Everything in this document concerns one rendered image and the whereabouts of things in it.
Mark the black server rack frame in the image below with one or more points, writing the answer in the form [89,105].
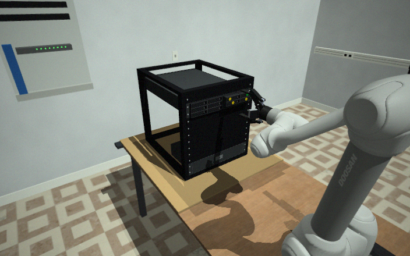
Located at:
[207,141]

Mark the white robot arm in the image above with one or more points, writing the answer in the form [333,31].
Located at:
[378,117]

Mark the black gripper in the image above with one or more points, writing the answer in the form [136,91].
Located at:
[257,99]

